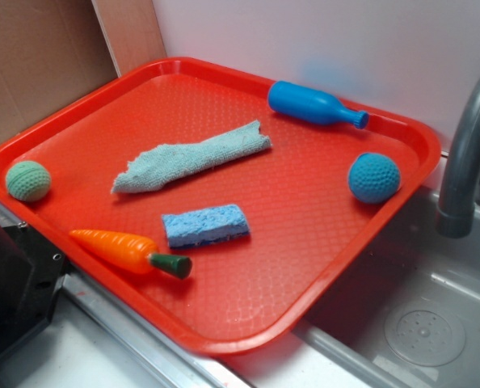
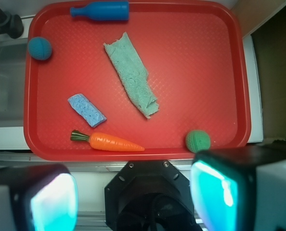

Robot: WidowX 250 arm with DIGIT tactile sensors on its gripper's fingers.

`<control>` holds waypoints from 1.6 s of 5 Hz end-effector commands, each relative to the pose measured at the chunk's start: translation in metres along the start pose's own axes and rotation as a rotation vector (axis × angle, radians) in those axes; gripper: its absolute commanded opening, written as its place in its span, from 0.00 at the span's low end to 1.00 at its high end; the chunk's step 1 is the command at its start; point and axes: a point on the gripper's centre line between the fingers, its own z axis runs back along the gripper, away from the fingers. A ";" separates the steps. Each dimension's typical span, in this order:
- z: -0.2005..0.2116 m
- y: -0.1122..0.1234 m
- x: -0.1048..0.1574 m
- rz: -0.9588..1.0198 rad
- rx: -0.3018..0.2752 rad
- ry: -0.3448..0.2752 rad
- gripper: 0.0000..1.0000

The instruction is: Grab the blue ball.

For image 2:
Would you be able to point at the teal cloth rag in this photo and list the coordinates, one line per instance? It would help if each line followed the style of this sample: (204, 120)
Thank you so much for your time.
(132, 74)

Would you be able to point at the blue plastic bottle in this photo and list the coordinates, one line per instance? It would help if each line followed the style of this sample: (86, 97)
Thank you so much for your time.
(103, 11)

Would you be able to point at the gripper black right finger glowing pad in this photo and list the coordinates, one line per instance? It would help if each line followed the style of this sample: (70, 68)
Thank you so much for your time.
(240, 189)

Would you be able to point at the orange toy carrot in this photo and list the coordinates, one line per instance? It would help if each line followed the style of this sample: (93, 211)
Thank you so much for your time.
(106, 142)

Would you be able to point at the stainless steel sink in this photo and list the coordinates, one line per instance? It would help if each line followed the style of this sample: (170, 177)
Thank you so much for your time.
(12, 82)

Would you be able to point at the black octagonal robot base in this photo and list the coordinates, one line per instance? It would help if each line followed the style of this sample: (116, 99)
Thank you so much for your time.
(149, 196)

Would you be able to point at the red plastic tray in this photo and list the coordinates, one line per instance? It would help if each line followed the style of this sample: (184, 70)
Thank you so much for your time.
(194, 56)

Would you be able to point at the blue textured ball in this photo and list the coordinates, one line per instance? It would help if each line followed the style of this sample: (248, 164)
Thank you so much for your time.
(39, 48)

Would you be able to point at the blue sponge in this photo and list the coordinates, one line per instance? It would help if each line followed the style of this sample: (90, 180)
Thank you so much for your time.
(88, 111)

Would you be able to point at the black faucet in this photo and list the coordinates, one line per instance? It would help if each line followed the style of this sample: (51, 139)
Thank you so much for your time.
(11, 24)

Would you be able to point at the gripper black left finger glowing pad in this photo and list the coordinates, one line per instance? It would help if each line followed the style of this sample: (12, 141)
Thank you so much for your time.
(38, 198)

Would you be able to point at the green textured ball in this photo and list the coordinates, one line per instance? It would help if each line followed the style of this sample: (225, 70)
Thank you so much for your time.
(197, 140)

